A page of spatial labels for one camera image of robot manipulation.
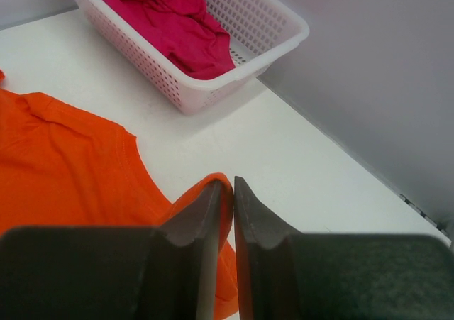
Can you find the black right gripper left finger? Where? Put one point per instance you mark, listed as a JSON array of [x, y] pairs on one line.
[[187, 256]]

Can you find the magenta crumpled t-shirt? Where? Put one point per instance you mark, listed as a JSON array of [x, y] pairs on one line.
[[183, 31]]

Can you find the white plastic basket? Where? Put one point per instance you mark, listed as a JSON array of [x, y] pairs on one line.
[[261, 32]]

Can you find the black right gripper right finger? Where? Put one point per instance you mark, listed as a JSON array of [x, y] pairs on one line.
[[267, 283]]

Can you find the orange t-shirt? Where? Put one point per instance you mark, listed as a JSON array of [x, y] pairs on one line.
[[61, 165]]

